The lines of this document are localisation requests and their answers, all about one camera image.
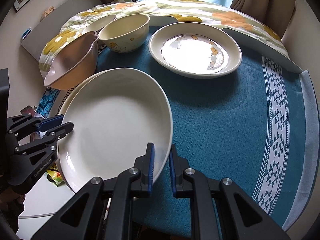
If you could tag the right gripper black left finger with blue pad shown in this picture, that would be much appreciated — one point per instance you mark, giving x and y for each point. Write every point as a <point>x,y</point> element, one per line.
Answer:
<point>103,208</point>

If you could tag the blue table cloth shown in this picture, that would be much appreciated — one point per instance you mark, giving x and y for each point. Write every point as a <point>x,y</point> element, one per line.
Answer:
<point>258,126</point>

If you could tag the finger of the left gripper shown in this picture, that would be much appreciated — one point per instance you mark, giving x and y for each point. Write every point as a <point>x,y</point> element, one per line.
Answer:
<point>23,125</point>
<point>49,139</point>

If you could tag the plain white plate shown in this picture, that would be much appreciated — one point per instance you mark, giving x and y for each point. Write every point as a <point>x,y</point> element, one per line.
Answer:
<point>115,116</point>

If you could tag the small white bowl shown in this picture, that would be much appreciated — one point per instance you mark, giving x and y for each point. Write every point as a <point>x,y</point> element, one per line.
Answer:
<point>99,24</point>

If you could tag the person's left hand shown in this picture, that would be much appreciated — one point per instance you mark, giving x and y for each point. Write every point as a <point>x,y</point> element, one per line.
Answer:
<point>8,196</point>

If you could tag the cream rimmed plate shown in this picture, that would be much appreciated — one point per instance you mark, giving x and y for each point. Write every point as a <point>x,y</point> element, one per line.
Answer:
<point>195,50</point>

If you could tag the floral striped duvet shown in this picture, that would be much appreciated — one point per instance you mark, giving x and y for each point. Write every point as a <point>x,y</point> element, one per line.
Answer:
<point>183,10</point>

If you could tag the right brown curtain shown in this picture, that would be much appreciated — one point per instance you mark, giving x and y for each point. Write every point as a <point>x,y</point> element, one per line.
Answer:
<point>276,14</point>

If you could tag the yellow cartoon duck plate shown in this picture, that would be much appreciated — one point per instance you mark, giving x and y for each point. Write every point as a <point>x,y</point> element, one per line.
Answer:
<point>71,93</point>

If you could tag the cream cartoon bowl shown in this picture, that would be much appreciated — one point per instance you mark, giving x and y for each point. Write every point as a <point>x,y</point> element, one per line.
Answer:
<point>126,34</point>

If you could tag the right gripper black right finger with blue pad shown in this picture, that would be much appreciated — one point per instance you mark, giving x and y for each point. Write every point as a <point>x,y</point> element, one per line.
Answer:
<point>219,209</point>

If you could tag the grey headboard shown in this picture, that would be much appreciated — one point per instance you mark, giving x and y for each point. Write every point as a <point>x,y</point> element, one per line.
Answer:
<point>50,26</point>

